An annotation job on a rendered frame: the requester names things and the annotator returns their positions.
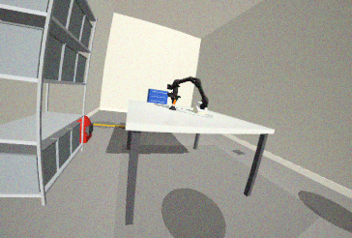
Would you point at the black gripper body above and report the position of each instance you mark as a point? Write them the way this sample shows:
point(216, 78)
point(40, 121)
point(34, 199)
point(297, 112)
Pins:
point(174, 94)

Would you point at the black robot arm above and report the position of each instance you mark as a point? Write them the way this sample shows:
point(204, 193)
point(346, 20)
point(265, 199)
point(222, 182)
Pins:
point(197, 82)

